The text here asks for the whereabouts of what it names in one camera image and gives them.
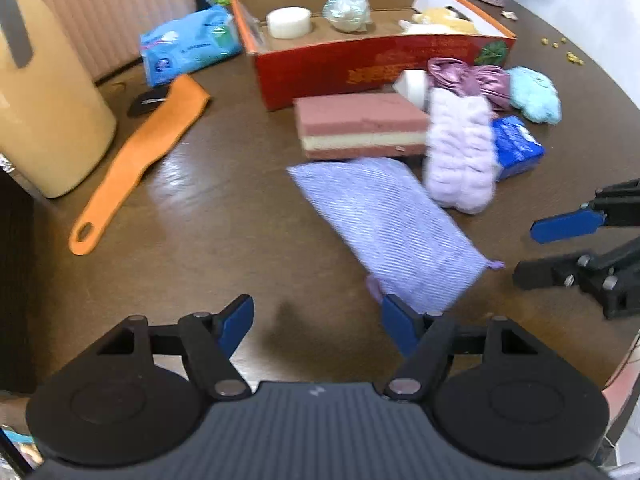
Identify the beige thermos jug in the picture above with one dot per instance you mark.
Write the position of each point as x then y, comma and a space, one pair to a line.
50, 110

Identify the purple satin bonnet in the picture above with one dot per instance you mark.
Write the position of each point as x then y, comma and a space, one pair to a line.
475, 82

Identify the lilac fluffy towel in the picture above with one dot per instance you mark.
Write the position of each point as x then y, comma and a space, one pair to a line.
460, 155

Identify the red cardboard box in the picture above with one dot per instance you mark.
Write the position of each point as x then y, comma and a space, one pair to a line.
325, 70

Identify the small seashell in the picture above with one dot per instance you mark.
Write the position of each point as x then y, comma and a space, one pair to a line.
509, 15

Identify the blue tissue pack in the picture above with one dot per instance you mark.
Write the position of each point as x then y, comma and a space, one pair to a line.
520, 147

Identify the pink ribbed suitcase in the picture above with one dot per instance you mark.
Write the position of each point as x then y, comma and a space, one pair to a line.
110, 10

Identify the white wedge sponge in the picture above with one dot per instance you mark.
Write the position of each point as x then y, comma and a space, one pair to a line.
412, 87

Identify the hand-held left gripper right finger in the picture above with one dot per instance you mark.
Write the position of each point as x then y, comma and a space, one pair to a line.
400, 326

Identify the scattered yellow crumbs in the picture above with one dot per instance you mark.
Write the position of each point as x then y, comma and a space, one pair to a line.
574, 58

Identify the orange plastic shoehorn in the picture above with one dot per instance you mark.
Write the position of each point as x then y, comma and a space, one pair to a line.
150, 135

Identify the clear wrapped ball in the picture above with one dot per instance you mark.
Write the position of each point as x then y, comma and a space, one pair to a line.
346, 9

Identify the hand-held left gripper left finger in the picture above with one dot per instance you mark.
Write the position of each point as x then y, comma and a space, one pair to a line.
235, 319

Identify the yellow plush toy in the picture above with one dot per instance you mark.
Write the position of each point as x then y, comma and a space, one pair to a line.
440, 21

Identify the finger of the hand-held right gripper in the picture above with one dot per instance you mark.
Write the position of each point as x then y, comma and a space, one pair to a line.
567, 226
550, 269

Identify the blue wet wipes pack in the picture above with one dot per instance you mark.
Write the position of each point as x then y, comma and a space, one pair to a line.
192, 45

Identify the lilac striped cloth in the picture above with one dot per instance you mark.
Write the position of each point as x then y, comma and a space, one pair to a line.
390, 220

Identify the pink and cream sponge block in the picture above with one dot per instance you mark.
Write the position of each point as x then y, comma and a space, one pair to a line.
360, 120

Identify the light blue plush toy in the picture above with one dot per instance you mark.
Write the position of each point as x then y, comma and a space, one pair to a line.
535, 95

